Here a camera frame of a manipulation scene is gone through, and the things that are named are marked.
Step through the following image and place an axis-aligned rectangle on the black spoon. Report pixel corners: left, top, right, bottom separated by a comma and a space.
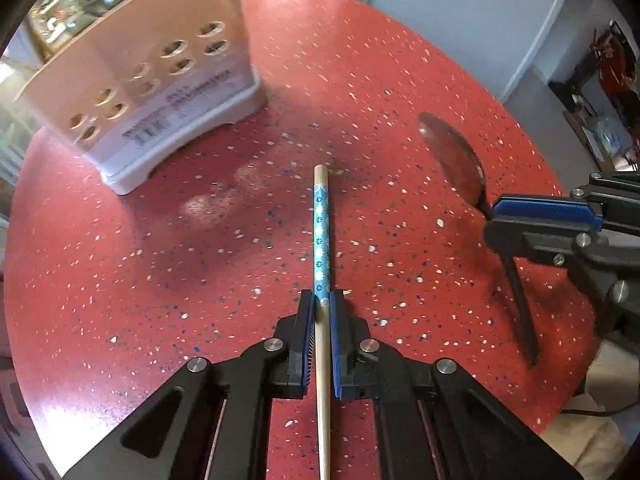
417, 112, 541, 367

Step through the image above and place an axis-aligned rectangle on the white beige utensil holder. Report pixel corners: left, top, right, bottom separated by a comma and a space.
19, 0, 268, 195

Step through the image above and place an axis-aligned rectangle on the blue patterned wooden chopstick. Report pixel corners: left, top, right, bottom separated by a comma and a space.
313, 165, 333, 480

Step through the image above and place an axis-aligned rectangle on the red cloth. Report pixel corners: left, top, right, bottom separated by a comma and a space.
592, 20, 640, 111

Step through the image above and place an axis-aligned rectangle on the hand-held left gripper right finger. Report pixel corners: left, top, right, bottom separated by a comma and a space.
330, 288, 586, 480

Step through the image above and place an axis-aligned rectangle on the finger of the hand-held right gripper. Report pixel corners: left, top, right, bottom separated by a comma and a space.
492, 172, 640, 233
484, 219, 640, 336

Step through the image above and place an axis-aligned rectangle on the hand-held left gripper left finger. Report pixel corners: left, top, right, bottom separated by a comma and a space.
60, 289, 318, 480

